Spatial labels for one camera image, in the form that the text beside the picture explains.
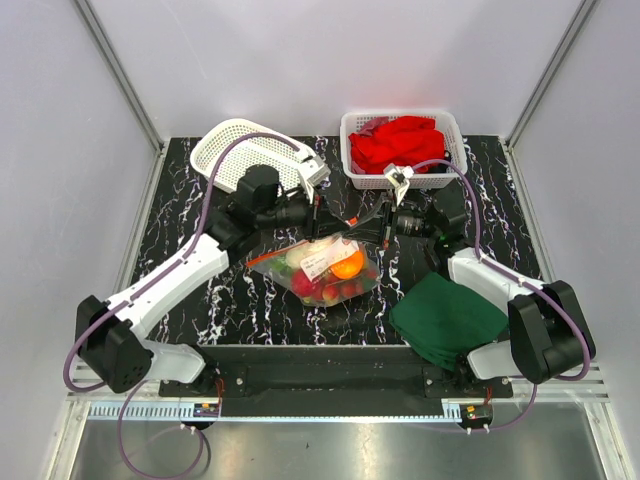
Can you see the folded green cloth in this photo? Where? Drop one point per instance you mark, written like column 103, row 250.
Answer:
column 441, row 320

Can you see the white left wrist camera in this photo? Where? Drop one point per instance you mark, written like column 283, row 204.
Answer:
column 311, row 173

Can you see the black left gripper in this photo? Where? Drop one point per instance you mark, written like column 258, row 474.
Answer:
column 323, row 221

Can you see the red cloth in basket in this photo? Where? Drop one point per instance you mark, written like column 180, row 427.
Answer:
column 404, row 141

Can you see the red fake apple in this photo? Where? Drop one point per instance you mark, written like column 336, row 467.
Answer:
column 301, row 285

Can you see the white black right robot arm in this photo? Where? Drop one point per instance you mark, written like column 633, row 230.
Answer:
column 548, row 335

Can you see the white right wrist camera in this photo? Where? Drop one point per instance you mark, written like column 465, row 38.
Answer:
column 400, row 179

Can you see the orange fake fruit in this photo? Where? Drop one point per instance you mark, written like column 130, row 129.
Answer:
column 349, row 267

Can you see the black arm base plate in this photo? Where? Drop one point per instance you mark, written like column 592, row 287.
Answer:
column 333, row 382

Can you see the pale cream fake food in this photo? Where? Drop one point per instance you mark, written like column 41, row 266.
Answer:
column 295, row 255

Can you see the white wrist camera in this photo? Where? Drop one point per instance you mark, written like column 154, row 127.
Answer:
column 311, row 173
column 400, row 179

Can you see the white rectangular slotted basket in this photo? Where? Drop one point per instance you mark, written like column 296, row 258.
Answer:
column 430, row 174

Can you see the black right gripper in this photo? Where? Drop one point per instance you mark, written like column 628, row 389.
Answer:
column 382, row 229

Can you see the white oval perforated basket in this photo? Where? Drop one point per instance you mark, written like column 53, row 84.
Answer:
column 251, row 152

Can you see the clear zip top bag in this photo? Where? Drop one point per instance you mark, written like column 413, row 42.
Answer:
column 329, row 290

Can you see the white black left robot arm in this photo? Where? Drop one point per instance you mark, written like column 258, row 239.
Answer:
column 111, row 335

